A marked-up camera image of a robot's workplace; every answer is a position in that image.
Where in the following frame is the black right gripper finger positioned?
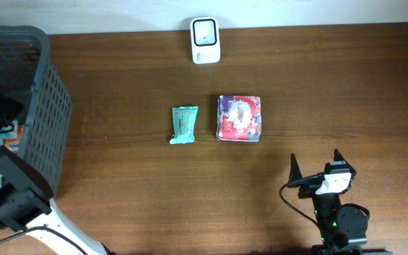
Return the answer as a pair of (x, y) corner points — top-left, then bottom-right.
(334, 149), (356, 177)
(288, 153), (302, 183)

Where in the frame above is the pink purple tissue pack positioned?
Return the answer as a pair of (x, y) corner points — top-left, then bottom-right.
(216, 96), (262, 142)

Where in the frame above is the teal wet wipes pack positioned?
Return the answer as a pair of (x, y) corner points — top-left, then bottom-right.
(169, 106), (198, 145)

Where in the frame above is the orange small tissue pack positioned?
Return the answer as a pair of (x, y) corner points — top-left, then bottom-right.
(0, 120), (23, 153)

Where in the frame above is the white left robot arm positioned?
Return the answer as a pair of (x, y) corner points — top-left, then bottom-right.
(0, 138), (111, 255)

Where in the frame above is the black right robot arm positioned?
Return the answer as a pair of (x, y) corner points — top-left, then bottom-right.
(279, 149), (391, 255)

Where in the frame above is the dark grey plastic basket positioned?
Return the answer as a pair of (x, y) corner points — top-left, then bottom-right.
(0, 25), (72, 191)

